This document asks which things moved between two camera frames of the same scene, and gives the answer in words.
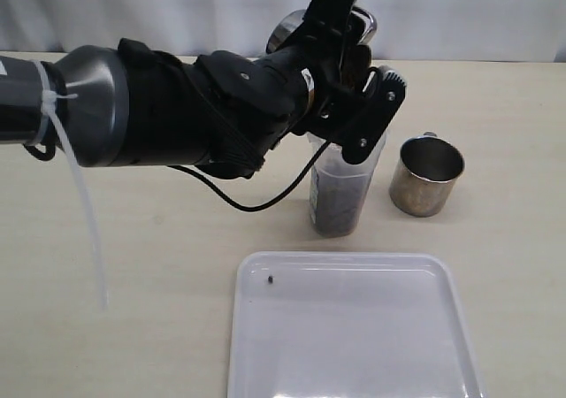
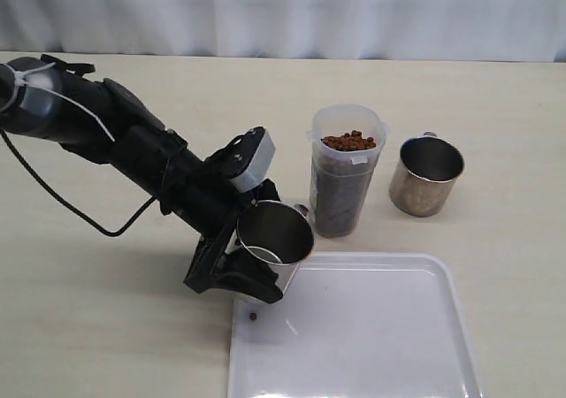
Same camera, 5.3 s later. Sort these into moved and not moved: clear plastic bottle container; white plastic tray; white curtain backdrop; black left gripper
Moved: black left gripper
Not moved: white plastic tray; white curtain backdrop; clear plastic bottle container
